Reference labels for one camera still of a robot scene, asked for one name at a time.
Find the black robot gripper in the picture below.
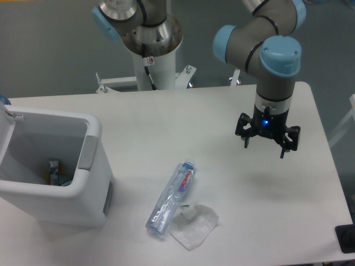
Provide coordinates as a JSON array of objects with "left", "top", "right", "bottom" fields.
[{"left": 235, "top": 106, "right": 301, "bottom": 158}]

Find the clear plastic bag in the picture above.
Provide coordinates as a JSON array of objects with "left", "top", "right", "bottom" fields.
[{"left": 169, "top": 203, "right": 219, "bottom": 251}]

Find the crushed clear plastic bottle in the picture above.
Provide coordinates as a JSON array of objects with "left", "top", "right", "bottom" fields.
[{"left": 145, "top": 159, "right": 195, "bottom": 236}]

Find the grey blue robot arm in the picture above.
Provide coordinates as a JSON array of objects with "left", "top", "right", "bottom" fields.
[{"left": 92, "top": 1, "right": 306, "bottom": 153}]

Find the trash carton in bin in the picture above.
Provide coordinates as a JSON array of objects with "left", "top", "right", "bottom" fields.
[{"left": 46, "top": 160, "right": 73, "bottom": 187}]

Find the white trash can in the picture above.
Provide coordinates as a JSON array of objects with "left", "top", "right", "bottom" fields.
[{"left": 1, "top": 105, "right": 114, "bottom": 227}]

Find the black device at table edge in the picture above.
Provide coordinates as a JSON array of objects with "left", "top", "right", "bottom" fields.
[{"left": 335, "top": 224, "right": 354, "bottom": 254}]

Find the blue object at left edge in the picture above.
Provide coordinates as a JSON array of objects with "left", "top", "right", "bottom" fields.
[{"left": 0, "top": 94, "right": 11, "bottom": 105}]

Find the white frame at right edge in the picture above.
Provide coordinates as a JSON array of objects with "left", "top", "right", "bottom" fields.
[{"left": 328, "top": 94, "right": 354, "bottom": 149}]

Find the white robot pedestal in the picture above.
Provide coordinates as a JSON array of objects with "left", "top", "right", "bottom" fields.
[{"left": 96, "top": 56, "right": 241, "bottom": 93}]

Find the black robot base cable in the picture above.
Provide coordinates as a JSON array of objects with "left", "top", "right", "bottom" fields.
[{"left": 141, "top": 43, "right": 159, "bottom": 91}]

